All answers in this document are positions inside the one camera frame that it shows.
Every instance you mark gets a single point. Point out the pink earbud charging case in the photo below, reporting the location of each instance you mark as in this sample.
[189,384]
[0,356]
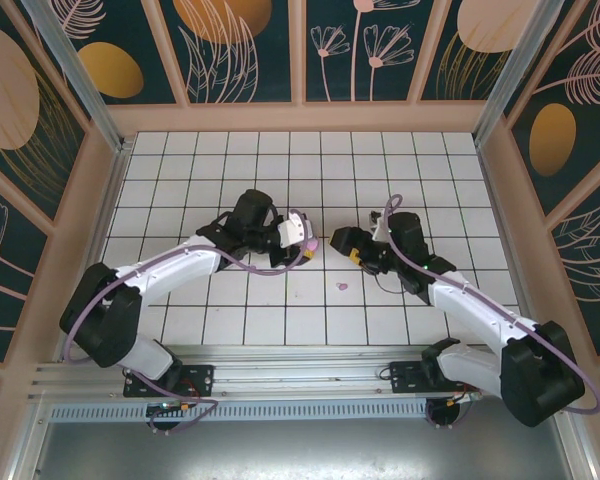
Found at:
[312,245]

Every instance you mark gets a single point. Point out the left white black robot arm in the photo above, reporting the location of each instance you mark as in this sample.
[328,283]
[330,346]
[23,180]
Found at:
[180,265]

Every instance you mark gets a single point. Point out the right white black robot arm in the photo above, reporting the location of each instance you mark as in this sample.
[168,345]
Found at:
[480,310]

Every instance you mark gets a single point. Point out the grey metal sheet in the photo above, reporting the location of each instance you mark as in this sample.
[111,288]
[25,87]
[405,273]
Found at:
[300,450]

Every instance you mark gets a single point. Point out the long aluminium mounting rail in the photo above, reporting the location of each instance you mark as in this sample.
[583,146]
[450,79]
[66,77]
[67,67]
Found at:
[300,370]

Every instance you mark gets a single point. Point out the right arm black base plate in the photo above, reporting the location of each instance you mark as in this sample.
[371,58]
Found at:
[405,375]

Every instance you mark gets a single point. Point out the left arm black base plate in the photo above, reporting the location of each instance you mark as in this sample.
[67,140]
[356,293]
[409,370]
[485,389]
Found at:
[200,377]

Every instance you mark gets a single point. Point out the aluminium corner post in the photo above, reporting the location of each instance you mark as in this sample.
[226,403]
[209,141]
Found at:
[80,80]
[520,70]

